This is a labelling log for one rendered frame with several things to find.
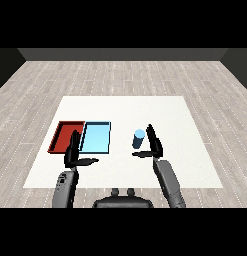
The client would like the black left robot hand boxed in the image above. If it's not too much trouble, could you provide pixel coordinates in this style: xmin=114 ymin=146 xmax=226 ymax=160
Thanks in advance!
xmin=63 ymin=129 xmax=100 ymax=169

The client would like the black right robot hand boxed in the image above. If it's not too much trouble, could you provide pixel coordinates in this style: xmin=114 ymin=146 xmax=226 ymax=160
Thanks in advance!
xmin=131 ymin=124 xmax=164 ymax=159

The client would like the small blue can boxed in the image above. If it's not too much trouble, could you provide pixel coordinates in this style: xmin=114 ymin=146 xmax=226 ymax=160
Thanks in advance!
xmin=131 ymin=129 xmax=147 ymax=150

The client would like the red shallow open box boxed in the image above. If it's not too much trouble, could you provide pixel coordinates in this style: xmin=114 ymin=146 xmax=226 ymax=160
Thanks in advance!
xmin=47 ymin=120 xmax=86 ymax=155

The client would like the light blue shallow open box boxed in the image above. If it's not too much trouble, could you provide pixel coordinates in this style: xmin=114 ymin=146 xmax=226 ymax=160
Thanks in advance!
xmin=78 ymin=121 xmax=112 ymax=155

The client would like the dark grey robot body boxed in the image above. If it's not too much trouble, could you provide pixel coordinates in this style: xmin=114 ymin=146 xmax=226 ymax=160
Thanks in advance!
xmin=92 ymin=188 xmax=155 ymax=209

